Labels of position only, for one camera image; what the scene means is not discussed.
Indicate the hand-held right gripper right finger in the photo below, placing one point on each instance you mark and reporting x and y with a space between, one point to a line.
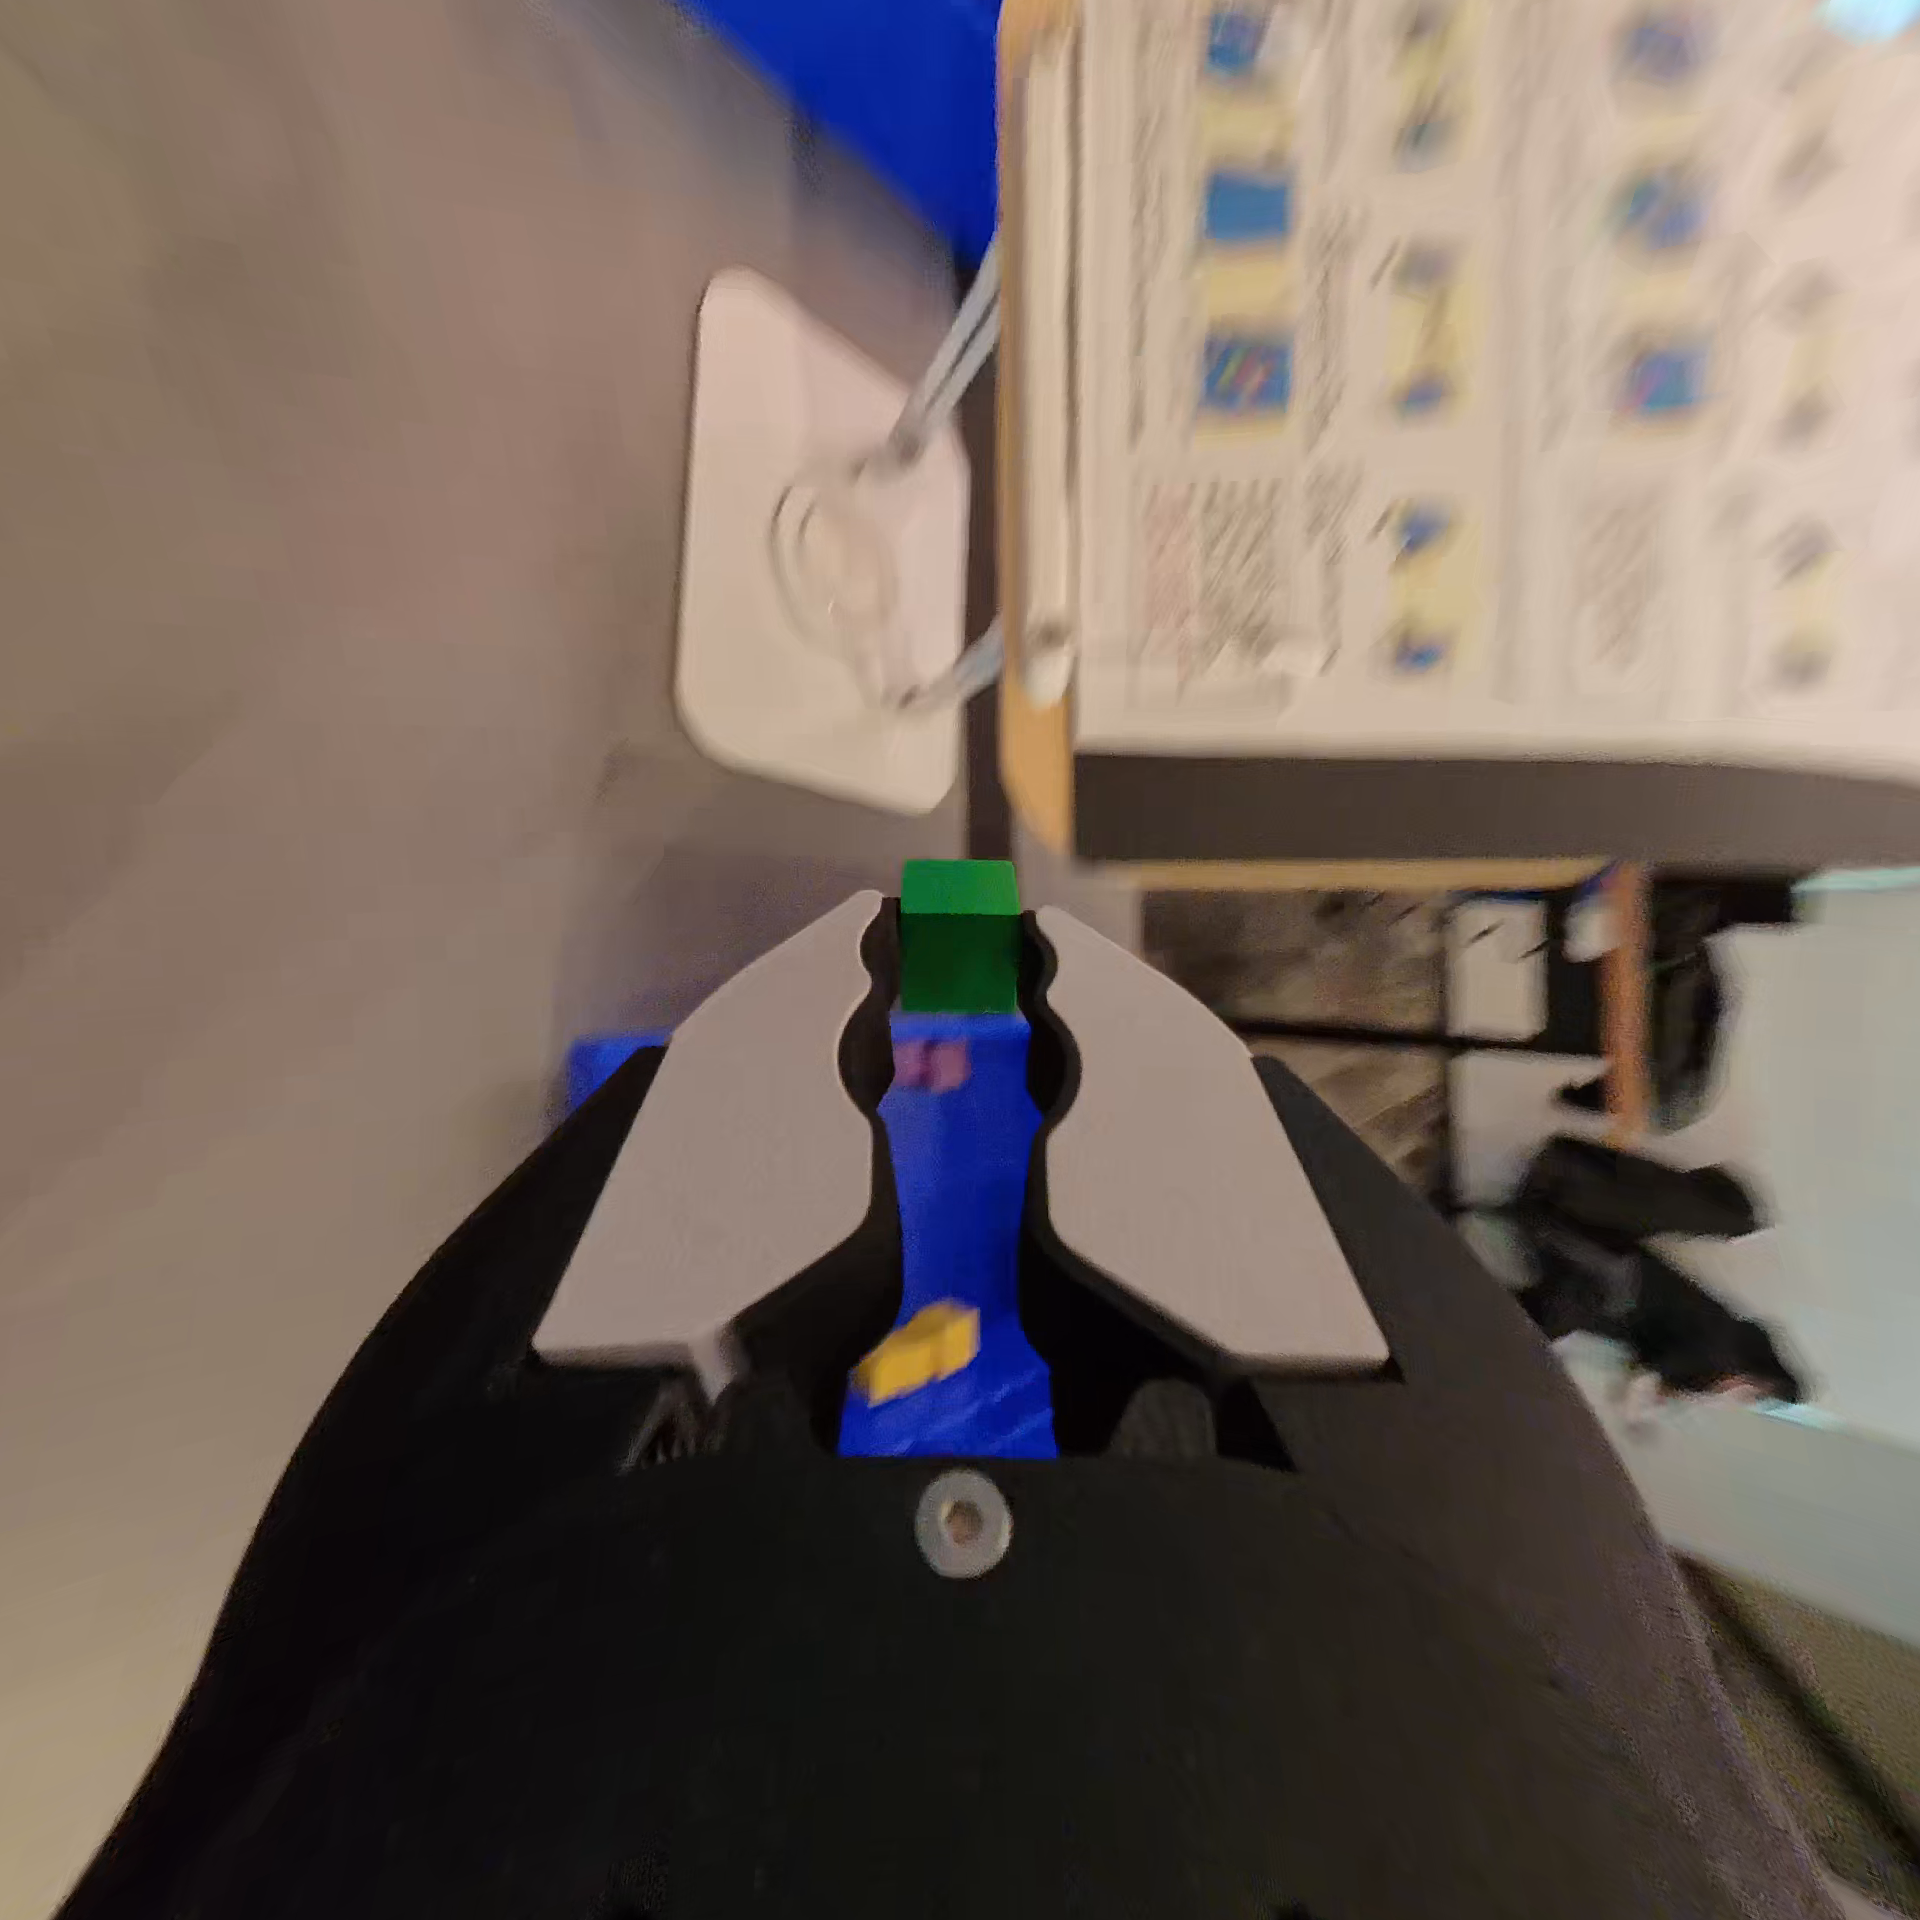
1200 1185

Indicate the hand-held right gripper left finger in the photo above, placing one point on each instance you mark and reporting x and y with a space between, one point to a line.
721 1171

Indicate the yellow wooden cube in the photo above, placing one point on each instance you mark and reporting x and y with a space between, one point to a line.
888 1371
945 1330

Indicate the green wooden cube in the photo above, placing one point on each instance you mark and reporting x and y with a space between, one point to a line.
960 945

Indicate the black backing sheet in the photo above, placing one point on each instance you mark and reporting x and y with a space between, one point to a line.
1424 810

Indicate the wooden document stand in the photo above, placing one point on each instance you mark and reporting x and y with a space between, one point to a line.
819 599

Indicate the printed instruction sheet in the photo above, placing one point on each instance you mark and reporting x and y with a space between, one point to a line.
1499 451

